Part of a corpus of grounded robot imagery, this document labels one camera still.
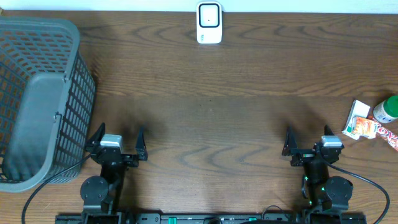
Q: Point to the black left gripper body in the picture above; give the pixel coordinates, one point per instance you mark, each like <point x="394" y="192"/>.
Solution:
<point x="127" y="162"/>

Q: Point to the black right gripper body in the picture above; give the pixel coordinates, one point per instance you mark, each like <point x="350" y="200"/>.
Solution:
<point x="304" y="158"/>

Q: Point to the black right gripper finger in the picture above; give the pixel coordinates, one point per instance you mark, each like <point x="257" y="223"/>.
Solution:
<point x="290" y="145"/>
<point x="328" y="131"/>

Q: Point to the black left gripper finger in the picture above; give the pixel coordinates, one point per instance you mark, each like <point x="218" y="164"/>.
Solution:
<point x="141" y="146"/>
<point x="94" y="141"/>

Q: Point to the white green box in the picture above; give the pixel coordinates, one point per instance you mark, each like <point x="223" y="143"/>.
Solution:
<point x="358" y="109"/>

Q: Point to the small orange snack box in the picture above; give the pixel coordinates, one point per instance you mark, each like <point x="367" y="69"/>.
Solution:
<point x="364" y="127"/>

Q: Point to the green lid white jar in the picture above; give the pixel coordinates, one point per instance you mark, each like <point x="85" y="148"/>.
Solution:
<point x="386" y="111"/>

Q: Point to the red chocolate bar wrapper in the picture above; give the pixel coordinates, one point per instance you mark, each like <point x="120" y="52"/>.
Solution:
<point x="385" y="134"/>

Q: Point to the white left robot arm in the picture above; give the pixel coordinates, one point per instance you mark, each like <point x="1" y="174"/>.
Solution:
<point x="101" y="193"/>

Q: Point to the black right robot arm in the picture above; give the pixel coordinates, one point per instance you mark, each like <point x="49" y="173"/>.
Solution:
<point x="328" y="196"/>

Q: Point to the white barcode scanner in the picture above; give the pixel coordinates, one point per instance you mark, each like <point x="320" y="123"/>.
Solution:
<point x="209" y="22"/>

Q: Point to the dark grey plastic basket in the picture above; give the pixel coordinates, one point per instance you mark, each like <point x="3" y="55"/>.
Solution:
<point x="47" y="98"/>

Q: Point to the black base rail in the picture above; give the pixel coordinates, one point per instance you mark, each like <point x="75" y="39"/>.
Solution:
<point x="156" y="218"/>

